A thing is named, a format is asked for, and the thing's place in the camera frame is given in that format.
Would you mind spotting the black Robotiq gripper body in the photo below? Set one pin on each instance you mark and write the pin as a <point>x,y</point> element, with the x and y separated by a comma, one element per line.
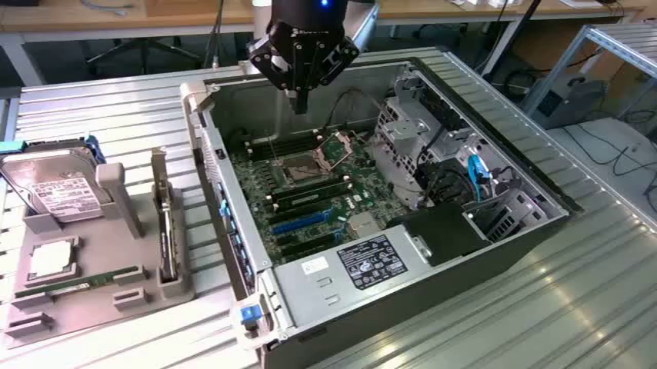
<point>307,19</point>

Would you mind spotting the black graphics card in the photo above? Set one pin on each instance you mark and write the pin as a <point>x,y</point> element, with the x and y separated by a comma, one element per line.
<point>167,238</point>

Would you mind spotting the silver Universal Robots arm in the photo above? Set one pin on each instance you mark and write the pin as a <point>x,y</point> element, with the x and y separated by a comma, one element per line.
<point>366,23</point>

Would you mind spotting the small black chair base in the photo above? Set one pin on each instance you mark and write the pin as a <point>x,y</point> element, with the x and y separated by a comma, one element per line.
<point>426,28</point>

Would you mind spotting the long wooden desk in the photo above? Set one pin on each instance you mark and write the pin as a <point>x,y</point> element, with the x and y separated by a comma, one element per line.
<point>435,11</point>

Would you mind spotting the black RAM slot bank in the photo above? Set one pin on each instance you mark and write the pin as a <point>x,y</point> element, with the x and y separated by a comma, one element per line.
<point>287,146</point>
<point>307,188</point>

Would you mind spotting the black chair star base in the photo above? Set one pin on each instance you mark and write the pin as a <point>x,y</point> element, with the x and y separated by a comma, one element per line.
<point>145,50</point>

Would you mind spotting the thin metal locking lever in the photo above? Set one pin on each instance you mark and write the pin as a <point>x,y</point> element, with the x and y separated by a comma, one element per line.
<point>274,150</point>

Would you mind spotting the silver perforated drive cage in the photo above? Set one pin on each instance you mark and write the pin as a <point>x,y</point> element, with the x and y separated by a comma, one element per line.
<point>405,134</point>

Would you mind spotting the metal socket cover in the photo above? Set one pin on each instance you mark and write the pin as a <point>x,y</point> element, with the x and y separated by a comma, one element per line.
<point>335,151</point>

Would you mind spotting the small black panel latch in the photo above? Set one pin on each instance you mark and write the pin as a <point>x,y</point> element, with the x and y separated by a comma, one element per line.
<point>220,154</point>

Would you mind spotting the small white box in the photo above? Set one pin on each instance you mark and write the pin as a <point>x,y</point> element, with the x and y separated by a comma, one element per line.
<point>465,2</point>
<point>505,3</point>

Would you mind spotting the CPU socket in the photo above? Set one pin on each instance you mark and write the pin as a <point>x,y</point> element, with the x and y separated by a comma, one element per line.
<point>300,173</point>

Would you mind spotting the green motherboard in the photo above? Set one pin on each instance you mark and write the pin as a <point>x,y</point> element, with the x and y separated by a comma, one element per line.
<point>354,192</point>

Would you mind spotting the installed RAM stick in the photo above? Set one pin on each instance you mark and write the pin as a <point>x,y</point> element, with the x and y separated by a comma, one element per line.
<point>307,199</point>

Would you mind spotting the blue card retainer clip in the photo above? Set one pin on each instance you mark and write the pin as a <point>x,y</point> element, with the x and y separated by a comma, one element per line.
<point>223,207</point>

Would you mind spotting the black slanted stand pole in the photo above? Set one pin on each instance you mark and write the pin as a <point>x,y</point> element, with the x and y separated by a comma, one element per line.
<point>530,7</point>

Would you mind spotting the wooden desk with white legs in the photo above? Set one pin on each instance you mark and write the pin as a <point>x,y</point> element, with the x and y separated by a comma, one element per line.
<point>61,19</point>

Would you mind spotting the blue expansion slot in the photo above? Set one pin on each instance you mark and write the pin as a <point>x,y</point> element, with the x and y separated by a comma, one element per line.
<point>300,223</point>

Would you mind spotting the silver chipset heatsink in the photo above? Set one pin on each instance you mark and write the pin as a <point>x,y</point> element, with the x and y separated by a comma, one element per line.
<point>364,225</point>

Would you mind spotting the black expansion slot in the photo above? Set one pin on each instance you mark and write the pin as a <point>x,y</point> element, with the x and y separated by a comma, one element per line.
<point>307,246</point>

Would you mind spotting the black plastic fan shroud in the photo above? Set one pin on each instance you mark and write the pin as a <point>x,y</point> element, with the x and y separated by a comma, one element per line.
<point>446,234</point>

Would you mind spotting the hard disk with blue carrier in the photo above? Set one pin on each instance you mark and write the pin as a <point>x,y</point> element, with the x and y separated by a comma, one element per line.
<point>51,180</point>

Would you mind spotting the silver slotted disk bay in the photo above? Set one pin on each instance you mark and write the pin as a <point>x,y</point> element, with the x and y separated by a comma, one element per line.
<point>505,221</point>

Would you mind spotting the grey power supply unit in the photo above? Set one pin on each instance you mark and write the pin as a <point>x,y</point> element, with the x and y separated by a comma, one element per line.
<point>359,276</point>

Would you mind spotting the grey plastic parts rack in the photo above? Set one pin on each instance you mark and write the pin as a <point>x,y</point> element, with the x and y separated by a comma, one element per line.
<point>103,250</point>

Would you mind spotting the open black PC case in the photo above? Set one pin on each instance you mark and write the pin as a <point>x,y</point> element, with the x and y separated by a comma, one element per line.
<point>513,269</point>

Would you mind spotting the blue case latch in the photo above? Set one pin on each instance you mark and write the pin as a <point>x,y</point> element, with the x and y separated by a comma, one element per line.
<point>250,313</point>

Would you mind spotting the silver CPU chip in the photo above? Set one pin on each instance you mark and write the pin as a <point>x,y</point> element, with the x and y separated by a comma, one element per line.
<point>48,259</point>

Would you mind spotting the loose green RAM stick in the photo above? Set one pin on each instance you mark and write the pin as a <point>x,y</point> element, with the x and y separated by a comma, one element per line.
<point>76,285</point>

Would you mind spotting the aluminium frame slat table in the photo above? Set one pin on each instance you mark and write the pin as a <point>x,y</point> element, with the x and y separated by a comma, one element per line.
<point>615,42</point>

